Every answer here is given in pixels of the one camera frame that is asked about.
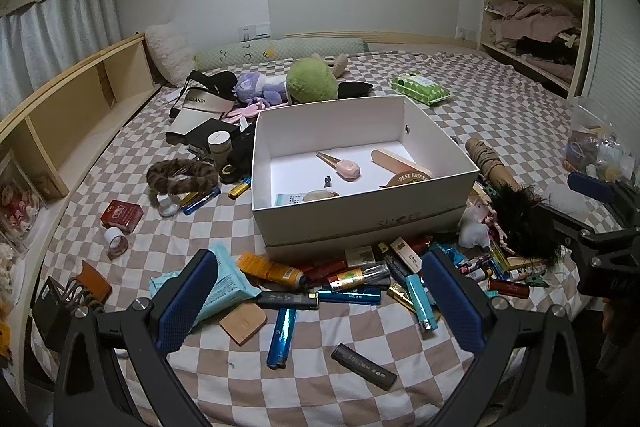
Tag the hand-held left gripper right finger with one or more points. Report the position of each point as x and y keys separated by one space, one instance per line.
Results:
x=455 y=302

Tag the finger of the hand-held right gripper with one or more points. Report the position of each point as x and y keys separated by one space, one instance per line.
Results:
x=592 y=187
x=570 y=219

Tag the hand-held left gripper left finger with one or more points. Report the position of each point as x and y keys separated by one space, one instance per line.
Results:
x=187 y=302

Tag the round cartoon hand fan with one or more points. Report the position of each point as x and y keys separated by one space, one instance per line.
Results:
x=405 y=172

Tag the white shoe box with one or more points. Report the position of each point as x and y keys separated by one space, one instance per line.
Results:
x=350 y=207

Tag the beige pad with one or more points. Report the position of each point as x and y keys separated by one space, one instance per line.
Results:
x=320 y=195

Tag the light blue lighter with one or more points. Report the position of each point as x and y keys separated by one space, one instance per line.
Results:
x=420 y=302

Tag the teal wipes pack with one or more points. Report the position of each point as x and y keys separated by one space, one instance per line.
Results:
x=225 y=287

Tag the clear plastic bag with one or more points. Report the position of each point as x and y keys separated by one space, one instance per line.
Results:
x=600 y=142

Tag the black feather duster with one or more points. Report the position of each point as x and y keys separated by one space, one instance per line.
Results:
x=525 y=227

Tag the tan leather square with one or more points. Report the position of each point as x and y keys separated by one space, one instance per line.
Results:
x=242 y=326

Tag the cream small carton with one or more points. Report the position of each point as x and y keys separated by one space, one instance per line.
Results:
x=407 y=254

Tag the white fluffy pompom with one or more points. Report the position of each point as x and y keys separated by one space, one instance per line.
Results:
x=475 y=232

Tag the orange tube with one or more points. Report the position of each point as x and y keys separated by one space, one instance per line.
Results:
x=270 y=271

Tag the clear tape roll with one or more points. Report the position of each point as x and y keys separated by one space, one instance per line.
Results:
x=117 y=243

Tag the brown leather holder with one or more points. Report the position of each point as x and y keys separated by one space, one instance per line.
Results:
x=95 y=279

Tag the metallic blue lighter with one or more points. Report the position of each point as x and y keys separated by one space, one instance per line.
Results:
x=281 y=337

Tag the clear glass bottle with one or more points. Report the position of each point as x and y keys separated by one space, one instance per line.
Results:
x=357 y=277

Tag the beige small box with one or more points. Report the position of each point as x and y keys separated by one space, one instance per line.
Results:
x=360 y=256

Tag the dark red small box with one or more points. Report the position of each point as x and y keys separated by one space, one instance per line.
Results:
x=120 y=216

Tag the dark grey printed bar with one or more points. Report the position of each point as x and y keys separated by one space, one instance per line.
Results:
x=365 y=367

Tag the checkered bed sheet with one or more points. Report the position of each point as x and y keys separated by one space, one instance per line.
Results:
x=350 y=357

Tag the yellow lighter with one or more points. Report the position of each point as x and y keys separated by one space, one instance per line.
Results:
x=240 y=188

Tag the leopard print headband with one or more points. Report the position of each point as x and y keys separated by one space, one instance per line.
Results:
x=180 y=174

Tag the black metal clip rack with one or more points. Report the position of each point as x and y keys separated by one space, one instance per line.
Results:
x=55 y=312

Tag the dark clothes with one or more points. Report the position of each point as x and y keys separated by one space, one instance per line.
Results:
x=545 y=49

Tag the white window blind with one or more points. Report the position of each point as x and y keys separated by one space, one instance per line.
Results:
x=617 y=42

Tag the black cap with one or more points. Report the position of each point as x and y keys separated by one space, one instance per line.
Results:
x=240 y=159

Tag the brown cylinder container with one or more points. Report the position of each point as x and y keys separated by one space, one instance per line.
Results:
x=219 y=149

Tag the black square box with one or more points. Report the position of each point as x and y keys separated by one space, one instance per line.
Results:
x=200 y=134

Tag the pink clothes pile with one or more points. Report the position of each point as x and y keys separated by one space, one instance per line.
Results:
x=530 y=22

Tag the clear display box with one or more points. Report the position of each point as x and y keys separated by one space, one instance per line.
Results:
x=17 y=207

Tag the green patterned wipes pack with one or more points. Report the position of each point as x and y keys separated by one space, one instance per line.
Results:
x=420 y=89

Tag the black and white handbag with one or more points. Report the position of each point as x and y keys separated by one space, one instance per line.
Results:
x=200 y=99

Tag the wooden bedside shelf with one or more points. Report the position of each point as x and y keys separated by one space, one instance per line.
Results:
x=75 y=107

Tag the purple plush toy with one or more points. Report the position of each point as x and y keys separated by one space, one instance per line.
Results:
x=260 y=87

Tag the white fluffy pillow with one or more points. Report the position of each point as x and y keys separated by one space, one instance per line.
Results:
x=167 y=52

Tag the green plush toy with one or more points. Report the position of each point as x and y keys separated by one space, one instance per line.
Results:
x=312 y=79

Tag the green bolster pillow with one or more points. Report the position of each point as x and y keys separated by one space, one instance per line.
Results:
x=280 y=52

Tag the white curtain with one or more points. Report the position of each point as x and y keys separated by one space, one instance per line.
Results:
x=55 y=47

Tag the white headboard panel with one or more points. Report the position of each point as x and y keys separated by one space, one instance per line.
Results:
x=360 y=12

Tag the wooden wall niche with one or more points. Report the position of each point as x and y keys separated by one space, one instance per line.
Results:
x=535 y=72

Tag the white wall socket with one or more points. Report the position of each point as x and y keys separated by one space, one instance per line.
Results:
x=254 y=33

